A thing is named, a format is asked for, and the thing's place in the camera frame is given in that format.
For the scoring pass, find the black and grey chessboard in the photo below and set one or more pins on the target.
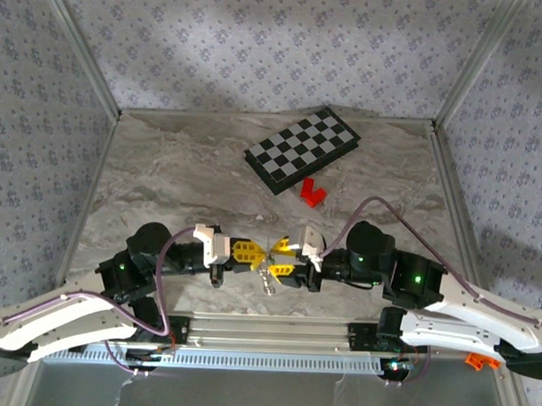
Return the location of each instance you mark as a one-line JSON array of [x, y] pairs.
[[302, 148]]

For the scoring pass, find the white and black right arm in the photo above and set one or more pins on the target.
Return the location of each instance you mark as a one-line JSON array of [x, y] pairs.
[[472, 324]]

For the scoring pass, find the aluminium frame post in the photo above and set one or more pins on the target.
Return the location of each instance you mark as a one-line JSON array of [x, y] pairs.
[[475, 63], [82, 46]]

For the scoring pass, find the grey metal sheet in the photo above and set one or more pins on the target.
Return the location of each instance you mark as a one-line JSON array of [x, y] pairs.
[[244, 395]]

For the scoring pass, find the red plastic block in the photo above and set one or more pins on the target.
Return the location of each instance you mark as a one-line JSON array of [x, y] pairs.
[[313, 193]]

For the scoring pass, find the aluminium side frame rail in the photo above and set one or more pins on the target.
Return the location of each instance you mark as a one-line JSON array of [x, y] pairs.
[[87, 204], [459, 220]]

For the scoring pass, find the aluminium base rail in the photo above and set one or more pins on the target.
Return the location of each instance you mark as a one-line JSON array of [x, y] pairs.
[[270, 331]]

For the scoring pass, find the orange plastic clip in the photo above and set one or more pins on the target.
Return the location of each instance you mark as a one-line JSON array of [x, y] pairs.
[[477, 360]]

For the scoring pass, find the small circuit board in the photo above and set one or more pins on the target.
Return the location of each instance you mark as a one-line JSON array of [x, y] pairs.
[[156, 354], [399, 365]]

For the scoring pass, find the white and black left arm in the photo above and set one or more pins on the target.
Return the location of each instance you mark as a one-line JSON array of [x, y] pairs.
[[68, 320]]

